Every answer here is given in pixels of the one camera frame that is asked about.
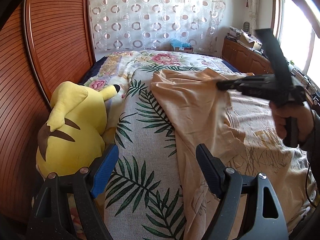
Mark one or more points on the beige printed t-shirt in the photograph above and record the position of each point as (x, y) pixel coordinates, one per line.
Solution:
(237, 129)

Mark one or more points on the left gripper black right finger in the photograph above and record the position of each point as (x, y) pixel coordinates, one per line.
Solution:
(212, 169)

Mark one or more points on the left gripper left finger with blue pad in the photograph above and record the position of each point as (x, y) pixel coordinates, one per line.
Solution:
(101, 169)

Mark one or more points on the wooden low cabinet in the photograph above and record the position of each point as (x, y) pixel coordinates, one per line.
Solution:
(243, 59)

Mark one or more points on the sheer circle pattern curtain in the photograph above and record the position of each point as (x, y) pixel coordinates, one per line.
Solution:
(119, 25)

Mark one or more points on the open cardboard box on cabinet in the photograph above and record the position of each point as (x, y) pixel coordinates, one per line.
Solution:
(250, 41)

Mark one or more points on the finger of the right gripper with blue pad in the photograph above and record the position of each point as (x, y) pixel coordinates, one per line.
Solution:
(276, 58)

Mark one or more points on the person's right hand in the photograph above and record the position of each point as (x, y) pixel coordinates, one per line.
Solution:
(302, 113)

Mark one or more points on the window with wooden frame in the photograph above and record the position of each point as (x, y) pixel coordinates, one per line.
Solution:
(295, 24)

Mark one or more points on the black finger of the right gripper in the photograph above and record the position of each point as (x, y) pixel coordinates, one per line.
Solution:
(245, 83)

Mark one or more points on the palm leaf print blanket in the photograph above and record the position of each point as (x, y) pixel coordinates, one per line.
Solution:
(144, 197)

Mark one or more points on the yellow Pikachu plush toy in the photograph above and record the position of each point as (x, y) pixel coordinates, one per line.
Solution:
(76, 131)

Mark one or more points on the wooden louvered wardrobe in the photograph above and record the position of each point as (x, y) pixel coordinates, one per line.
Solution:
(43, 43)

